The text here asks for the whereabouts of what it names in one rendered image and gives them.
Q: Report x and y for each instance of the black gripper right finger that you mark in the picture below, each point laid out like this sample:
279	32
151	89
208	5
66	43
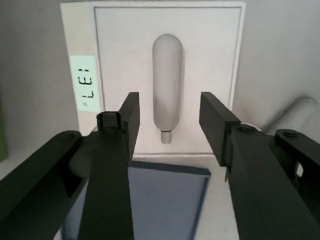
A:
266	204

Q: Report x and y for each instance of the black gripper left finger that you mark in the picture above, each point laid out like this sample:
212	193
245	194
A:
34	201

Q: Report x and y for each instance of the grey co2 cylinder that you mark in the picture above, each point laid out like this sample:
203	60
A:
301	110
166	57

